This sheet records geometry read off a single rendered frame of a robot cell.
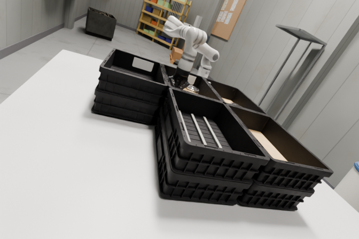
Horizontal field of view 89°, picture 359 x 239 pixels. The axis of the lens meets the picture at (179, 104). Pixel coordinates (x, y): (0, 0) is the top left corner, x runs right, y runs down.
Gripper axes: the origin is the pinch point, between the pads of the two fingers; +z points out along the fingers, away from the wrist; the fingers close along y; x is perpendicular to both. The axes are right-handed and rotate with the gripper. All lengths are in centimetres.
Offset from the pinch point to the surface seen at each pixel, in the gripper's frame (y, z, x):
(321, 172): 45, -7, -55
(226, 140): 20.1, 2.6, -33.5
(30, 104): -60, 15, -18
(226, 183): 11, 5, -55
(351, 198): 192, 49, -11
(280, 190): 34, 4, -55
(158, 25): 45, 16, 789
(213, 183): 7, 5, -55
